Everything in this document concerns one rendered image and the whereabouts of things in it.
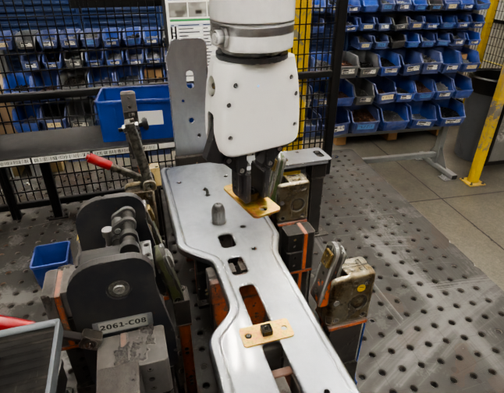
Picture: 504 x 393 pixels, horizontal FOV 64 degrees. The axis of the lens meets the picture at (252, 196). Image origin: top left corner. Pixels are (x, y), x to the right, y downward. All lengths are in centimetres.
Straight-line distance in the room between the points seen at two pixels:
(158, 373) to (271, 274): 30
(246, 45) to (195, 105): 83
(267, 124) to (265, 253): 44
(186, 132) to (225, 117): 83
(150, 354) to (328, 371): 26
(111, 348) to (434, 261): 106
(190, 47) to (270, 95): 77
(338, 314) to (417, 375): 35
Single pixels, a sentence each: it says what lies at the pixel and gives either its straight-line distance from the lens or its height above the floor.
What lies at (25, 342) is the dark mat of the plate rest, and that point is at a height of 116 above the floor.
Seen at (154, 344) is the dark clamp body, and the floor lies 108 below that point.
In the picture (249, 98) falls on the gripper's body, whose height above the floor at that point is 139.
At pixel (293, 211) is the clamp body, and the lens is 104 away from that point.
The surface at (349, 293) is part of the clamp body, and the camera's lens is 75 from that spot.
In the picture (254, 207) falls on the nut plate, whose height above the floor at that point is 126.
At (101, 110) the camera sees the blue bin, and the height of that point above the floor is 113.
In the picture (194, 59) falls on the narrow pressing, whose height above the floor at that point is 128.
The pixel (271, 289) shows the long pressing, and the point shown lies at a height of 100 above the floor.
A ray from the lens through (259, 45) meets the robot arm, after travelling 40.
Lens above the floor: 151
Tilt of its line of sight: 30 degrees down
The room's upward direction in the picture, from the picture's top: straight up
